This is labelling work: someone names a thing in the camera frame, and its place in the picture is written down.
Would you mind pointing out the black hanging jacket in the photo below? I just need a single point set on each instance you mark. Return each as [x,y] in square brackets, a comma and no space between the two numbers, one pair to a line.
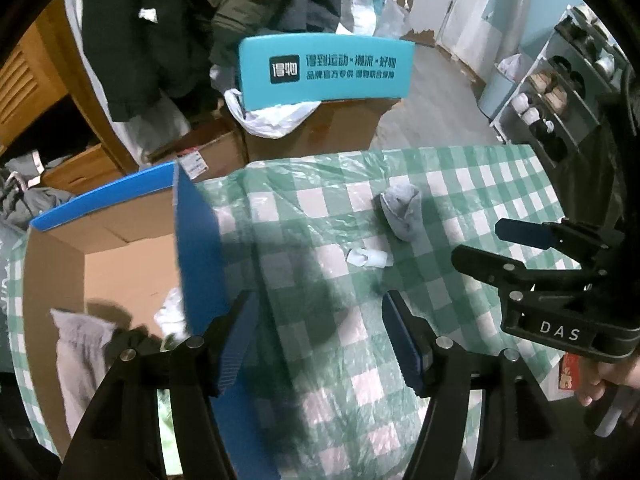
[135,50]

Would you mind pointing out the red packet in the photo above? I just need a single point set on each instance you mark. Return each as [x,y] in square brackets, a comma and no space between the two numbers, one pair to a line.
[572,372]

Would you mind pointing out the small white cloth piece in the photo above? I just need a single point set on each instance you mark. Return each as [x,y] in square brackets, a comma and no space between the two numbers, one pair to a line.
[367,257]

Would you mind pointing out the white door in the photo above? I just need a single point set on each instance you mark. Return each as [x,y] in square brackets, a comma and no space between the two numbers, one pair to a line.
[480,5]

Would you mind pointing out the white plastic bag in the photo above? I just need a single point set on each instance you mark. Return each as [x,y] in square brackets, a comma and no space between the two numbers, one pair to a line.
[270,120]

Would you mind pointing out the large closed cardboard box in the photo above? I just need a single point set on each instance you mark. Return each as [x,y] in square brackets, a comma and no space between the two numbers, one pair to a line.
[330,130]

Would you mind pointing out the grey shoe rack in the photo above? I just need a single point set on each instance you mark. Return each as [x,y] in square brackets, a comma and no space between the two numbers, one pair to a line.
[585,120]

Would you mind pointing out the grey hooded sweatshirt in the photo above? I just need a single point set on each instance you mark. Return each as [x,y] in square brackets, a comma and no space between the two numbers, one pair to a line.
[30,200]

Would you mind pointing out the teal box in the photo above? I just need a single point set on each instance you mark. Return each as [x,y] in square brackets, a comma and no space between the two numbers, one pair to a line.
[325,70]

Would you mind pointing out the blue-edged cardboard box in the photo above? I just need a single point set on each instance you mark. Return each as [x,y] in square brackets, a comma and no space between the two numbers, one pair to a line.
[125,230]

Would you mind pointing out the green checkered tablecloth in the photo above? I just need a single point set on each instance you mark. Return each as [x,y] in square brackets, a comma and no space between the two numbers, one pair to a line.
[330,200]

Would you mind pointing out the grey fleece pants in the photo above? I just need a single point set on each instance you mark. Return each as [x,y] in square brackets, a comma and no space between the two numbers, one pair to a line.
[75,360]

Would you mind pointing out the light blue trash bin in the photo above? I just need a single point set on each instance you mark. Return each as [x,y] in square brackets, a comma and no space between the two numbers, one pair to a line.
[497,95]

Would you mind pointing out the white grey sock bundle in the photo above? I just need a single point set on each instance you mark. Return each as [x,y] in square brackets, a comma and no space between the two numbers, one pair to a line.
[172,312]

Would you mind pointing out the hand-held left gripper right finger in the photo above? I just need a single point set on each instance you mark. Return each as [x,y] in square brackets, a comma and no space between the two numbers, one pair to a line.
[402,345]

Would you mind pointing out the person's right hand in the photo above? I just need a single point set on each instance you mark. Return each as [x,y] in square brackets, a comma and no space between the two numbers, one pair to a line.
[600,377]

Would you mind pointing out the wooden wardrobe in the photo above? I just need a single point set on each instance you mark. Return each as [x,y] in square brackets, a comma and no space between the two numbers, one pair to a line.
[30,85]

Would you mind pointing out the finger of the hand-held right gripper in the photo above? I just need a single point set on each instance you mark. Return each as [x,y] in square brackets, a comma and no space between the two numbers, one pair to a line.
[495,265]
[525,234]

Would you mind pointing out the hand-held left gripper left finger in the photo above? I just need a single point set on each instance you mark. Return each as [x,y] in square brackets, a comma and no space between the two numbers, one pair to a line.
[235,355]

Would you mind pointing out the row of shoes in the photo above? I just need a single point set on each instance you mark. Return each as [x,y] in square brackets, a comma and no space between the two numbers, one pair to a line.
[545,95]

